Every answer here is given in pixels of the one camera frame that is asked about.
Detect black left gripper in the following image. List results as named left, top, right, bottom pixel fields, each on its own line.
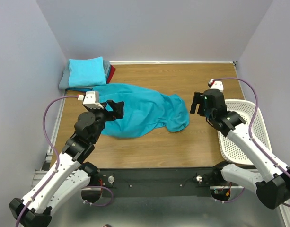
left=87, top=99, right=124, bottom=142

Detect teal t-shirt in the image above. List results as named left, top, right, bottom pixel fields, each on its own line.
left=92, top=83, right=190, bottom=139

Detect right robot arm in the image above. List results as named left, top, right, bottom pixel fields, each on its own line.
left=190, top=89, right=290, bottom=209

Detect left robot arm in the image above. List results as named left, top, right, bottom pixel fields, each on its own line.
left=9, top=100, right=124, bottom=227

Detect folded red t-shirt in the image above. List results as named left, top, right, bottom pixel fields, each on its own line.
left=106, top=65, right=116, bottom=84

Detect white perforated laundry basket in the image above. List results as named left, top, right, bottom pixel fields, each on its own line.
left=217, top=99, right=272, bottom=166

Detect folded light blue t-shirt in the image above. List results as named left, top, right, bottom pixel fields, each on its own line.
left=68, top=57, right=106, bottom=88

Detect folded grey t-shirt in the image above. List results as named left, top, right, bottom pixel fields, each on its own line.
left=58, top=60, right=111, bottom=90

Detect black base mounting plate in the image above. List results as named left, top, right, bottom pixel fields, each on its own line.
left=71, top=167, right=240, bottom=203

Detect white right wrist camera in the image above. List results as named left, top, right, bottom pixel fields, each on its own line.
left=208, top=79, right=224, bottom=93

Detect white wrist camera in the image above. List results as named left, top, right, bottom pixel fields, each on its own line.
left=208, top=79, right=224, bottom=93
left=78, top=91, right=103, bottom=109

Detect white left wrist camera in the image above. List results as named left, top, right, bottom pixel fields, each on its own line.
left=78, top=91, right=103, bottom=109

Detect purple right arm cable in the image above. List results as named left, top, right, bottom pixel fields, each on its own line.
left=213, top=77, right=290, bottom=209

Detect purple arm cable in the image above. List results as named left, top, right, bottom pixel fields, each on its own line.
left=15, top=95, right=114, bottom=227
left=213, top=77, right=290, bottom=209

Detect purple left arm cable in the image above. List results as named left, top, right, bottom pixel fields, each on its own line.
left=15, top=95, right=114, bottom=227

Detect aluminium rail frame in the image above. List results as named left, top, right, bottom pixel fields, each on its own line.
left=21, top=61, right=290, bottom=227

